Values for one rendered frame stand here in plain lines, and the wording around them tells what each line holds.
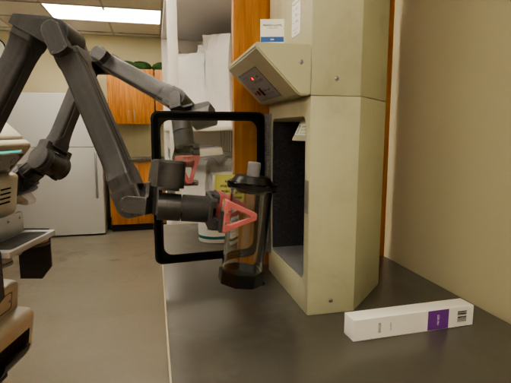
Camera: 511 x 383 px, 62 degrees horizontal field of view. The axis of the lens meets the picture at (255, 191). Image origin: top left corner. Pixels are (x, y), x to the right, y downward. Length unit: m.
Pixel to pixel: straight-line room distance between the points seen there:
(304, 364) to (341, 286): 0.24
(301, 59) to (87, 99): 0.44
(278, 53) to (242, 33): 0.39
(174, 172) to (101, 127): 0.18
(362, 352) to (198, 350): 0.30
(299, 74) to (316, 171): 0.20
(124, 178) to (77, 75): 0.23
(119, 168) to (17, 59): 0.32
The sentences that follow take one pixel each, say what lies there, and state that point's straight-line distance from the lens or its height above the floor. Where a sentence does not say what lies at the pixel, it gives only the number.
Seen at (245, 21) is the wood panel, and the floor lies 1.64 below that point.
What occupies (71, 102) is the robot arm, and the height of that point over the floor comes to 1.43.
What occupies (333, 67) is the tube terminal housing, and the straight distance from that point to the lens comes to 0.91.
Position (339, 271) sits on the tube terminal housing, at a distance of 0.96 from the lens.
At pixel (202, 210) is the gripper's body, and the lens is 0.89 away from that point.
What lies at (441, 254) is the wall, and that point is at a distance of 1.26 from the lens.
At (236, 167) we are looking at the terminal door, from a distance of 1.15.
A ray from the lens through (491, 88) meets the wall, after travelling 1.12.
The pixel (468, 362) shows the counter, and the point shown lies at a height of 0.94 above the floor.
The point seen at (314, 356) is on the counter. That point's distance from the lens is 0.82.
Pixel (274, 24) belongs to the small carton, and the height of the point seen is 1.56.
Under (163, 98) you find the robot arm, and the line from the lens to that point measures 1.29.
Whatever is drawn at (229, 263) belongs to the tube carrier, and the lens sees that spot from 0.93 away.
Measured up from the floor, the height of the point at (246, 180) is 1.24.
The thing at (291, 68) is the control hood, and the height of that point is 1.46.
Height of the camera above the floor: 1.34
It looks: 8 degrees down
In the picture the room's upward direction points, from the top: straight up
